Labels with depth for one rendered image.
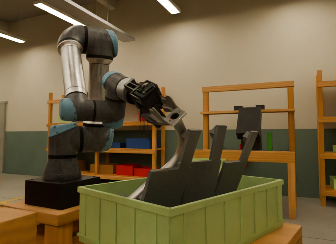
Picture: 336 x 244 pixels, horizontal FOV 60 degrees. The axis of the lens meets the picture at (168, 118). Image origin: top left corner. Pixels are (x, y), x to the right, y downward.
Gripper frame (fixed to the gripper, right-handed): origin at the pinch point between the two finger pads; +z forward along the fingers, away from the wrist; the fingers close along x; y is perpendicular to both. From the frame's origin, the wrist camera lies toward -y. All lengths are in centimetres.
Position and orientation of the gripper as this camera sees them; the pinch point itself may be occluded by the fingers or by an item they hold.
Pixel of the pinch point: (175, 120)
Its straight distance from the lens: 81.3
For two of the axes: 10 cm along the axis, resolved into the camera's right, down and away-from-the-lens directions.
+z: 6.3, 3.6, -6.9
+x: 7.1, -6.3, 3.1
